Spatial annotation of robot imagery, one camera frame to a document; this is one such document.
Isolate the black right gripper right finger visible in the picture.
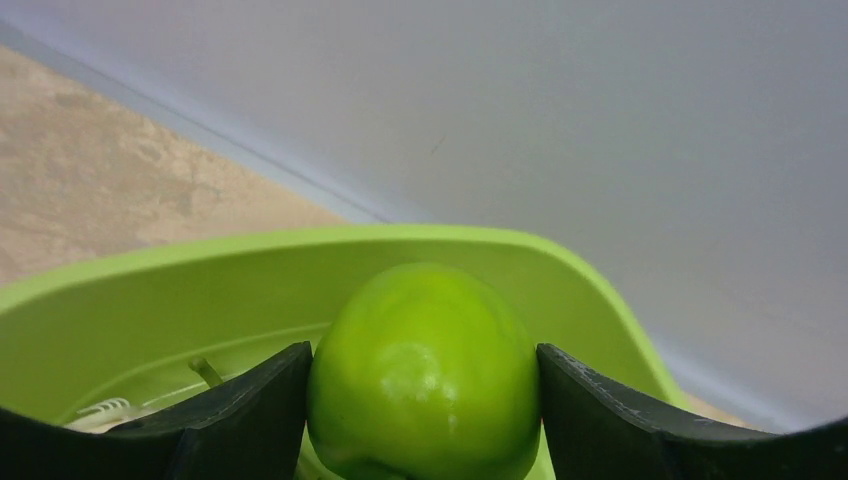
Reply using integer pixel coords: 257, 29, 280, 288
536, 343, 847, 480

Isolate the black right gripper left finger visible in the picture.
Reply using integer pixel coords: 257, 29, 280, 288
1, 342, 312, 479

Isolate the green apple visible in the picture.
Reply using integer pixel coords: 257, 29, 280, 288
306, 263, 541, 479

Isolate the green plastic tray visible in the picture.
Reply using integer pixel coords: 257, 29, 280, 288
1, 225, 687, 479

